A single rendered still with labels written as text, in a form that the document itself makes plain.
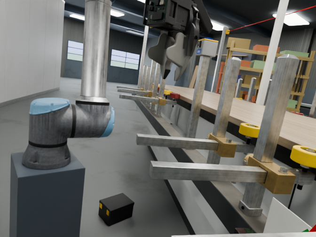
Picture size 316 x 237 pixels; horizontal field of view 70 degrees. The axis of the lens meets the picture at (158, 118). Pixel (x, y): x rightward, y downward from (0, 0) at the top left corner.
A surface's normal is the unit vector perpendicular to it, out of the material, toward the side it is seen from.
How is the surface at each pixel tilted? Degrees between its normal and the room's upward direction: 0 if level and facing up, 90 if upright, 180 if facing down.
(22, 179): 90
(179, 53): 85
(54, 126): 90
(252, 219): 0
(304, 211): 90
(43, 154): 70
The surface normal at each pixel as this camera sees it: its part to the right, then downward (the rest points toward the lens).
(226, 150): 0.21, 0.22
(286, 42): -0.78, 0.01
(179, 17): 0.65, 0.24
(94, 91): 0.38, 0.10
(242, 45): -0.23, 0.16
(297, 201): -0.97, -0.10
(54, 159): 0.70, -0.11
